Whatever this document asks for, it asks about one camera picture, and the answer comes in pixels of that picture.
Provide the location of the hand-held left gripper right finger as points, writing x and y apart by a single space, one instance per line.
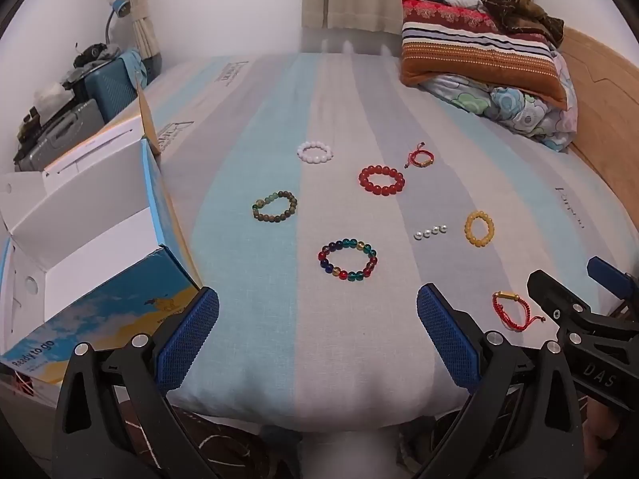
444 339

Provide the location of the floral quilt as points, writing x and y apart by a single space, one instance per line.
519 110

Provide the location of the wooden headboard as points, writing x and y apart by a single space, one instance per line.
609 110

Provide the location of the teal suitcase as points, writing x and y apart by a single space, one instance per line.
110 92

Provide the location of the dark bundle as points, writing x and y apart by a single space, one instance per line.
95 55

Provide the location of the teal cloth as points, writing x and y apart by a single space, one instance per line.
134 65

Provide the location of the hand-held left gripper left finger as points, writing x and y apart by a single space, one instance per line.
189 339

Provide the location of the grey suitcase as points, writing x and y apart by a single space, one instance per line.
65 129

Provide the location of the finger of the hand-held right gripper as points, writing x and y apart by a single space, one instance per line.
554 294
606 272

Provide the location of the white and blue cardboard box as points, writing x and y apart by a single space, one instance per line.
100 239

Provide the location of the tied beige curtain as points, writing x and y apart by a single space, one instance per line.
142 20

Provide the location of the blue desk lamp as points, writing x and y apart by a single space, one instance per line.
120 7

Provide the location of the striped pillow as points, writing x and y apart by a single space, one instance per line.
474 50

